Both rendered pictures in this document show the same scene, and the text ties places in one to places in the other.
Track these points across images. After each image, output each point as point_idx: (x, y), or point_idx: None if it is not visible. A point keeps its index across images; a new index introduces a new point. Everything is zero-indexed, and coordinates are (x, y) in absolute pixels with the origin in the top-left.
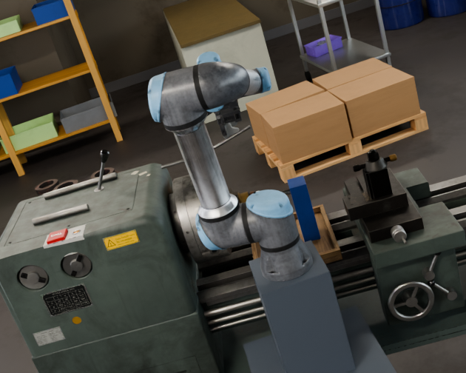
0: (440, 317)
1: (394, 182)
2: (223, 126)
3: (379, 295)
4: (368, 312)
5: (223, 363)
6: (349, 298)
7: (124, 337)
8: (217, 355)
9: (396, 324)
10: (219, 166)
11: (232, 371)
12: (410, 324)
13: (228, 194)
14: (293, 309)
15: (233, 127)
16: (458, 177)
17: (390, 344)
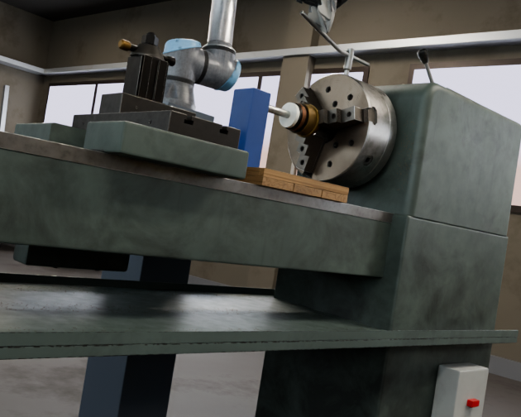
0: (49, 290)
1: (128, 93)
2: (309, 9)
3: (159, 312)
4: (160, 304)
5: (298, 304)
6: (205, 315)
7: None
8: (289, 272)
9: (111, 294)
10: (211, 13)
11: (279, 300)
12: (90, 292)
13: (207, 38)
14: None
15: (311, 12)
16: (31, 137)
17: (107, 279)
